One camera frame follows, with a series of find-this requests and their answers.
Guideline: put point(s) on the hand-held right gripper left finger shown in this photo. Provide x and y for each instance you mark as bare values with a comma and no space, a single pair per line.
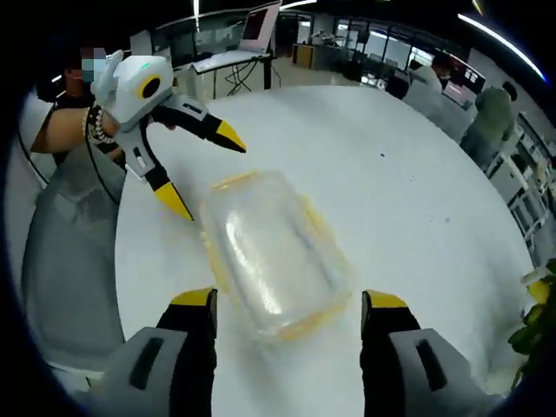
174,360

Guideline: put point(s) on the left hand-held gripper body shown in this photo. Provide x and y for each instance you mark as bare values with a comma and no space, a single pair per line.
139,91

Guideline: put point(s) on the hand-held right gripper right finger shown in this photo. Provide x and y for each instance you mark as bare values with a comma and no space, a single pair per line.
408,365

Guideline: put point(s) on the clear yellow-rimmed plastic container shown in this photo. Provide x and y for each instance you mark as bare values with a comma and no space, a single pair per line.
319,323

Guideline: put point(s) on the white standing desk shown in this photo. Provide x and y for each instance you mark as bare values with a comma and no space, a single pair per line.
226,61

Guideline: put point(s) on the large display screen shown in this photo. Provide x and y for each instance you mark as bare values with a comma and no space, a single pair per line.
260,26

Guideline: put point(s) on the person's grey clothing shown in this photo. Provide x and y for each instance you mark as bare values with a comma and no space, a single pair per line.
69,260

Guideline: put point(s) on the wooden cabinet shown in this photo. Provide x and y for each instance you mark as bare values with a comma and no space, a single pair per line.
304,55

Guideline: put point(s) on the green potted plant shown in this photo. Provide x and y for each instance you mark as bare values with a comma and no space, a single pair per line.
536,330

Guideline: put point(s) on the white storage shelves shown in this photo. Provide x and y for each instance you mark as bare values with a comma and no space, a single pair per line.
527,187

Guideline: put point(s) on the long ceiling light strip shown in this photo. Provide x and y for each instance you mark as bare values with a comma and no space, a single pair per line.
504,37

